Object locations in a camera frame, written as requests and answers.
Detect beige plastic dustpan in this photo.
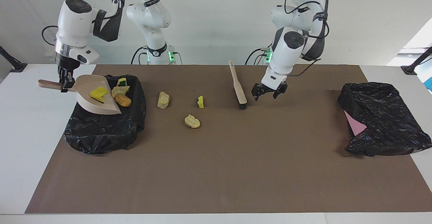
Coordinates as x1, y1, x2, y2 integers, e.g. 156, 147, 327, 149
38, 75, 122, 115

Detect black bag lined bin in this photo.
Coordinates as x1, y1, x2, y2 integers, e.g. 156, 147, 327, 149
64, 75, 147, 155

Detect brown table mat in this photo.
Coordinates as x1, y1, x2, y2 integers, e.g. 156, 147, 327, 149
25, 64, 432, 214

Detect beige hand brush black bristles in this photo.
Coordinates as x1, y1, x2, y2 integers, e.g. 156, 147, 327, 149
229, 61, 247, 110

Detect pale elongated bread chunk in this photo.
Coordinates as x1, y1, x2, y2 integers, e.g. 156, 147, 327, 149
157, 91, 170, 109

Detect yellow notched sponge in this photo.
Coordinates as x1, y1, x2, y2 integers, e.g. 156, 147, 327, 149
90, 86, 109, 103

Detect brown bread roll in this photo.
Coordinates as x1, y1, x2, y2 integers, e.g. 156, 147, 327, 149
115, 94, 132, 107

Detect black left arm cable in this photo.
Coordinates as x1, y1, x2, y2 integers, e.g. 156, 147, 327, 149
285, 0, 330, 77

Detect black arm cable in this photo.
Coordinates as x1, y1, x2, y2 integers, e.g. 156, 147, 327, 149
285, 0, 330, 77
41, 0, 127, 46

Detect pale lumpy bread chunk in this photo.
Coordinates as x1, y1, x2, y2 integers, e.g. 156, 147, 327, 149
184, 114, 201, 129

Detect black camera stand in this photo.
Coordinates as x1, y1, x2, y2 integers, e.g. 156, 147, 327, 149
0, 46, 27, 73
401, 46, 432, 75

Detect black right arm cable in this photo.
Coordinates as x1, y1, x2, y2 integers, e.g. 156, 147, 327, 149
41, 0, 127, 46

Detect pink bin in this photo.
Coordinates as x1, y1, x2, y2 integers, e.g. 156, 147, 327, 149
344, 110, 367, 137

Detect black bag on pink bin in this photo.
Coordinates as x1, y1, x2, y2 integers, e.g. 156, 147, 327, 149
337, 82, 432, 157

